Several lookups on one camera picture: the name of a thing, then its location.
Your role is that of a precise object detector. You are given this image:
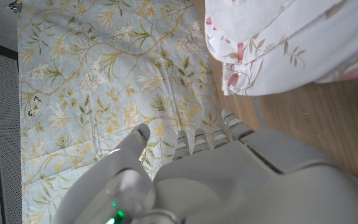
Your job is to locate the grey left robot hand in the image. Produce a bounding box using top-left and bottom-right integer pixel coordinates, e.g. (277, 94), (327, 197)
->
(52, 108), (358, 224)

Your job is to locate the white red-flowered cloth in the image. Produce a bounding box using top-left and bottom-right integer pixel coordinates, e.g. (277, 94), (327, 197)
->
(204, 0), (358, 96)

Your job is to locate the pale blue floral backdrop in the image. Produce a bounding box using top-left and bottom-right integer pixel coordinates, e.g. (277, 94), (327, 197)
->
(17, 0), (226, 224)

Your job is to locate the black backdrop clamp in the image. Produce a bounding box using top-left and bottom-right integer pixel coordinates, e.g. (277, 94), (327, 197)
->
(4, 0), (23, 14)

